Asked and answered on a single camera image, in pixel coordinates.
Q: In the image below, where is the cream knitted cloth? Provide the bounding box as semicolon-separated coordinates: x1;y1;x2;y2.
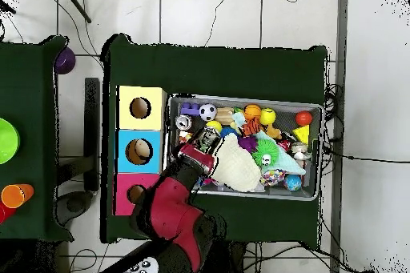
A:
210;133;263;193

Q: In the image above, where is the wooden box with three holes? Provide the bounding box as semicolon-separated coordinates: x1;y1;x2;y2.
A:
114;84;169;218

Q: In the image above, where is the clear mesh bin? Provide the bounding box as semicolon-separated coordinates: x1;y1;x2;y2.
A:
162;93;324;203

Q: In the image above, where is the yellow tennis ball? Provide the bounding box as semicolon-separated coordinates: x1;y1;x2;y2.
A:
206;119;223;134

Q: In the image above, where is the crushed red drink can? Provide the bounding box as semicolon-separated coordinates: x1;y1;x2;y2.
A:
175;114;194;133

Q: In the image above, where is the black and white soccer ball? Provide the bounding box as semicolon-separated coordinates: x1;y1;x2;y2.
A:
199;103;219;122

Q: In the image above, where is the purple knobby ball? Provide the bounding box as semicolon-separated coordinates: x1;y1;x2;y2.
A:
239;134;258;153

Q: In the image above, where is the striped tiger plush toy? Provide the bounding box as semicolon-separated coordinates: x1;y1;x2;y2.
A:
242;118;261;137

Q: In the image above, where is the green spiky rubber ball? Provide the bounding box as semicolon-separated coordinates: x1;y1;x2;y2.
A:
251;139;281;168

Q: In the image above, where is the orange toy basketball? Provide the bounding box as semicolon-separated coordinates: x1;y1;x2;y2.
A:
243;103;262;120

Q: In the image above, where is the yellow smiley ball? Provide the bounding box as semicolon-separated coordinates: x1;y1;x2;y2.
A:
259;107;276;126

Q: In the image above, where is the mint green cloth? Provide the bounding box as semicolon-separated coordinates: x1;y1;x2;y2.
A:
255;130;308;177

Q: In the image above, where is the yellow cheese wedge toy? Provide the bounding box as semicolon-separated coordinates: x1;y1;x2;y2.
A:
292;124;311;145

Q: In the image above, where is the red ball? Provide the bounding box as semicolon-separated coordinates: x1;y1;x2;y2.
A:
295;110;314;126

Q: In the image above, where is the orange plastic cup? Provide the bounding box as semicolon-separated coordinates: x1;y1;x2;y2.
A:
0;183;35;209

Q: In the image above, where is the green plastic bowl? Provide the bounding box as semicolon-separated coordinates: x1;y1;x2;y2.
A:
0;118;22;165

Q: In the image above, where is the black rod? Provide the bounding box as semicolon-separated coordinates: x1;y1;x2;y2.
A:
60;0;92;24

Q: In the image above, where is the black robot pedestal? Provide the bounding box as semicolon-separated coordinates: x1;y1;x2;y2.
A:
169;239;257;273

